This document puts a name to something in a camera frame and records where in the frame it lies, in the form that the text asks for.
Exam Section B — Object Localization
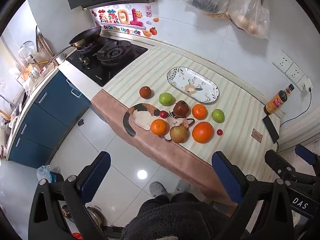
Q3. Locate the green apple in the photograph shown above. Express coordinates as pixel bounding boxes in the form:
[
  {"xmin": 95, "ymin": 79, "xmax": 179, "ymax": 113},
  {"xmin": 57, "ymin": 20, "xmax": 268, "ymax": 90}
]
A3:
[
  {"xmin": 159, "ymin": 93, "xmax": 174, "ymax": 106},
  {"xmin": 211, "ymin": 108, "xmax": 225, "ymax": 123}
]

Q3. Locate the russet yellow red apple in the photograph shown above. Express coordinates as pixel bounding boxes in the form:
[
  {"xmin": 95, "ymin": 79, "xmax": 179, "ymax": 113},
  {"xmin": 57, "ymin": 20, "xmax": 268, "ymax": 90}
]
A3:
[{"xmin": 170, "ymin": 125, "xmax": 188, "ymax": 143}]

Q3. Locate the medium orange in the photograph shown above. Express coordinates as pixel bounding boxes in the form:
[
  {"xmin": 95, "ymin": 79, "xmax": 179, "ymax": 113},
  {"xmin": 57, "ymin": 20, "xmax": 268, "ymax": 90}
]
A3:
[
  {"xmin": 150, "ymin": 119, "xmax": 167, "ymax": 136},
  {"xmin": 191, "ymin": 104, "xmax": 208, "ymax": 120}
]

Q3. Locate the dark red pomegranate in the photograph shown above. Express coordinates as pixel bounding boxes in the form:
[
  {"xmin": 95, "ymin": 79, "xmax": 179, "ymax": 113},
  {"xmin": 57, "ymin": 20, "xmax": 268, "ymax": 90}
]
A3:
[{"xmin": 173, "ymin": 100, "xmax": 189, "ymax": 118}]

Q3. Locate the brown round fruit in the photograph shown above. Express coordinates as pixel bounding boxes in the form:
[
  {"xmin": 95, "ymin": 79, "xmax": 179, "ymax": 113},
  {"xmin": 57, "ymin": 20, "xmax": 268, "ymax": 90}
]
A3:
[{"xmin": 139, "ymin": 86, "xmax": 152, "ymax": 99}]

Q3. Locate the black smartphone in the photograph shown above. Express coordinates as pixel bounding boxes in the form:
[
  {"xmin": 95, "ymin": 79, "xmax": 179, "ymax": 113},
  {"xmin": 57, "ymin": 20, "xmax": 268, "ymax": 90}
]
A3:
[{"xmin": 262, "ymin": 115, "xmax": 279, "ymax": 144}]

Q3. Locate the blue plastic bag on floor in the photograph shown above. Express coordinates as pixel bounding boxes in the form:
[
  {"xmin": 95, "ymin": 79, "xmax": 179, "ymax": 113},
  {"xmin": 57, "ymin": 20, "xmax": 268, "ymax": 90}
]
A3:
[{"xmin": 36, "ymin": 165, "xmax": 54, "ymax": 183}]

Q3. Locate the grey slipper right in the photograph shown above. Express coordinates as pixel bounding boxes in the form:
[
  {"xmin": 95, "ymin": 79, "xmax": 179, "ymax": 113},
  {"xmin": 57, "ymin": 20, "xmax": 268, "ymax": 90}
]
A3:
[{"xmin": 174, "ymin": 179, "xmax": 191, "ymax": 195}]

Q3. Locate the grey slipper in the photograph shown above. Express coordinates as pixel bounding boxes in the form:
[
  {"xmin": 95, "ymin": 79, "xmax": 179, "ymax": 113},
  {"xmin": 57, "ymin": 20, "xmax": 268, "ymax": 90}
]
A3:
[
  {"xmin": 149, "ymin": 181, "xmax": 168, "ymax": 198},
  {"xmin": 174, "ymin": 179, "xmax": 191, "ymax": 195}
]

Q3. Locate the vinegar bottle yellow label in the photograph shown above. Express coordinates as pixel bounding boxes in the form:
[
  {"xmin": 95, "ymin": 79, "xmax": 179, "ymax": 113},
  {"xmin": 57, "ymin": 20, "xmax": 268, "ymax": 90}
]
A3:
[{"xmin": 264, "ymin": 84, "xmax": 295, "ymax": 115}]

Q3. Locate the grey slipper left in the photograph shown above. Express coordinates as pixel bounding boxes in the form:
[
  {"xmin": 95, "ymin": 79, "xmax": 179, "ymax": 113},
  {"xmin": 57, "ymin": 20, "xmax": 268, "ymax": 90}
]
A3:
[{"xmin": 149, "ymin": 181, "xmax": 168, "ymax": 198}]

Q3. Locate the blue kitchen cabinet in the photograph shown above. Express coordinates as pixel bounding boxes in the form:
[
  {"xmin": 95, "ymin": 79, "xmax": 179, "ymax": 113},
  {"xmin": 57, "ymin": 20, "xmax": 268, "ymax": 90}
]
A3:
[{"xmin": 7, "ymin": 72, "xmax": 91, "ymax": 168}]

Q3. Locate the striped cat print table mat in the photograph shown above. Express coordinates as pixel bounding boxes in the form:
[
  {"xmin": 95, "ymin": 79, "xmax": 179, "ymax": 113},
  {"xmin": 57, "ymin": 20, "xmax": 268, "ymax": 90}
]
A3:
[{"xmin": 90, "ymin": 45, "xmax": 281, "ymax": 207}]

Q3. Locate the oval floral ceramic plate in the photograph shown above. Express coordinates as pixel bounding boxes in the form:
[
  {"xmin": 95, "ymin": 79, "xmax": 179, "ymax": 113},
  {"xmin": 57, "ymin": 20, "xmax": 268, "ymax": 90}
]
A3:
[{"xmin": 167, "ymin": 67, "xmax": 220, "ymax": 104}]

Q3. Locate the black gas stove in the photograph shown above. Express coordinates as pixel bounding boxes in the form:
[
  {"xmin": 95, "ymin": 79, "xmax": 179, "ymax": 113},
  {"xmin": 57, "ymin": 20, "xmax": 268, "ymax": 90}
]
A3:
[{"xmin": 66, "ymin": 37, "xmax": 148, "ymax": 87}]

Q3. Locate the black frying pan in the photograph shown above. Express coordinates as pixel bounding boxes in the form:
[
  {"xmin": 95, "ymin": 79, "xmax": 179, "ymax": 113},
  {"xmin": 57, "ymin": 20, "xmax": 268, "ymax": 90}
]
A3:
[{"xmin": 50, "ymin": 26, "xmax": 101, "ymax": 61}]

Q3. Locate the plastic bag with eggs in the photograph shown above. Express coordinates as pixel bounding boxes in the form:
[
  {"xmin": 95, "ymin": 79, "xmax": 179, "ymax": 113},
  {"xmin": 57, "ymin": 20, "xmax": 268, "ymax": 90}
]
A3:
[{"xmin": 227, "ymin": 0, "xmax": 270, "ymax": 39}]

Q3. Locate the black charging cable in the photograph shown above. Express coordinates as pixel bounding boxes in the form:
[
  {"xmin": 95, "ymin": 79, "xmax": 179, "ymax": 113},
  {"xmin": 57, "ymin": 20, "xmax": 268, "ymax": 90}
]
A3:
[{"xmin": 274, "ymin": 87, "xmax": 313, "ymax": 153}]

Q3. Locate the white wall socket strip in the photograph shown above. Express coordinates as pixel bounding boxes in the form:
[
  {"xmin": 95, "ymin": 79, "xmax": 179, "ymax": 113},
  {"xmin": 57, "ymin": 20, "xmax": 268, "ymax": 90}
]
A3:
[{"xmin": 272, "ymin": 50, "xmax": 313, "ymax": 92}]

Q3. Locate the wire strainer rack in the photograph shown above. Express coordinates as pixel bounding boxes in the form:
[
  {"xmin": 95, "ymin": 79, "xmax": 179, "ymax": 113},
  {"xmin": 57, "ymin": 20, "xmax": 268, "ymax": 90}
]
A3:
[{"xmin": 18, "ymin": 41, "xmax": 36, "ymax": 63}]

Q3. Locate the colorful wall sticker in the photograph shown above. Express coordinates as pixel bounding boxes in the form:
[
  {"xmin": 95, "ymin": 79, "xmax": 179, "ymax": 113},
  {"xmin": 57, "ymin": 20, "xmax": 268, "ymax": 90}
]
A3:
[{"xmin": 90, "ymin": 4, "xmax": 160, "ymax": 38}]

